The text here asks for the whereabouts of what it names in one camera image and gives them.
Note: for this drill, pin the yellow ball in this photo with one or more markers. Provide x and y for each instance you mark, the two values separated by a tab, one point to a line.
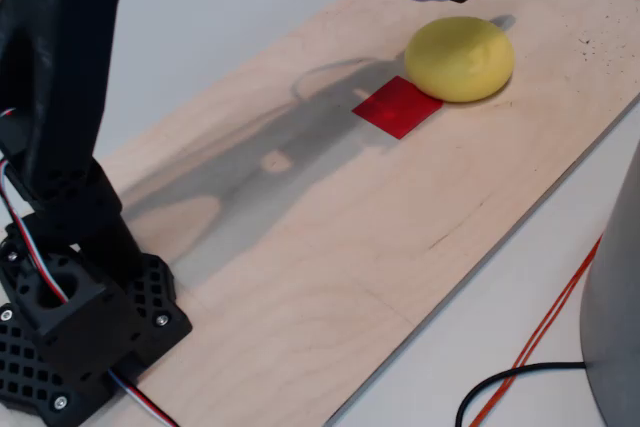
460	59

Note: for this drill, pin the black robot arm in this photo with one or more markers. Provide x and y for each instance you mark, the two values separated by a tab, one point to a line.
50	97

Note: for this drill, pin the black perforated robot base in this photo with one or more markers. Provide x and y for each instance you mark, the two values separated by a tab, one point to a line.
20	377

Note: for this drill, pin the red square marker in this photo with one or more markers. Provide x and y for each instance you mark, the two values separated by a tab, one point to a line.
395	107

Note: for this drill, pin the light wooden board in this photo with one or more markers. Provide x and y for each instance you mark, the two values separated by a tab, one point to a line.
350	257

